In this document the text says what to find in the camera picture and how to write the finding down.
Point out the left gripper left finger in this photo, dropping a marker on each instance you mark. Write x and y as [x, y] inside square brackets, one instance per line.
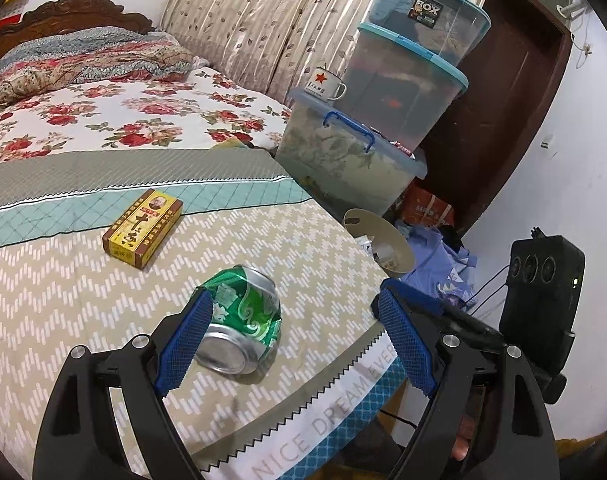
[78, 437]

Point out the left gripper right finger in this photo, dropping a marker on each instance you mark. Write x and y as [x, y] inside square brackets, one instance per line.
[485, 417]

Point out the crushed green soda can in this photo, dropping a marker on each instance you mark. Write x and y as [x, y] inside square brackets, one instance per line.
[246, 321]

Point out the beige round trash bin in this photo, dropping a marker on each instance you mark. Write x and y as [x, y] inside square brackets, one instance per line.
[381, 240]

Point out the blue cloth on floor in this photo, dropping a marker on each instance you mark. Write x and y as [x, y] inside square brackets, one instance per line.
[440, 271]

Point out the red cardboard box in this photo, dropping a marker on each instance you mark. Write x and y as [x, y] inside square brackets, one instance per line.
[425, 209]

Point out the beige zigzag bed quilt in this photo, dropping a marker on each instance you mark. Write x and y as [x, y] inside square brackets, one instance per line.
[334, 366]

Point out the yellow medicine box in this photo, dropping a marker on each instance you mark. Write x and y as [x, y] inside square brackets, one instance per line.
[137, 234]

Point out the dark brown wooden door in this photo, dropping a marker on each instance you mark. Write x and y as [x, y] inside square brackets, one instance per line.
[513, 74]

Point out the middle clear teal-lid bin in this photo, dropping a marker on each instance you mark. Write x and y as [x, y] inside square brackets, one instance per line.
[398, 87]

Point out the clear teal-lid bin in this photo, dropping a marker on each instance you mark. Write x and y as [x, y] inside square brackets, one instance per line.
[448, 28]
[398, 87]

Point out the white enamel star mug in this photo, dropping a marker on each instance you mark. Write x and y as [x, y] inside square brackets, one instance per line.
[325, 85]

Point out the top clear teal-lid bin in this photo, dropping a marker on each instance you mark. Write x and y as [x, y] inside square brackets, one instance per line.
[448, 28]

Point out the floral bed sheet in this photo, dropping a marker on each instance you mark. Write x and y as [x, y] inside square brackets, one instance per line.
[201, 112]

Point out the folded floral patchwork quilt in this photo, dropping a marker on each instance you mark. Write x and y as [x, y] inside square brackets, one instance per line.
[90, 55]

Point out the floral beige curtain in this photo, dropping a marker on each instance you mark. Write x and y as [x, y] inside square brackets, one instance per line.
[269, 45]

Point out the dark wooden headboard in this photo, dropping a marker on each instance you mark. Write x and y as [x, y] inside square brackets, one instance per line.
[64, 16]

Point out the clear bin blue handle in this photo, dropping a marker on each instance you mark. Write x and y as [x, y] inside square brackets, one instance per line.
[340, 162]

